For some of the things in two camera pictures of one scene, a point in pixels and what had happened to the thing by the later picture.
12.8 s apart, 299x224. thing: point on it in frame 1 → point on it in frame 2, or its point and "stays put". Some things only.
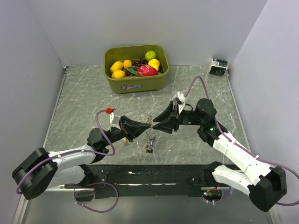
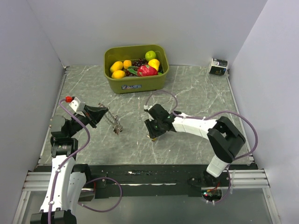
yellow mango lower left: (118, 74) stays put
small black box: (218, 66) stays put
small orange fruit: (127, 63) stays put
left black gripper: (131, 129) → (95, 114)
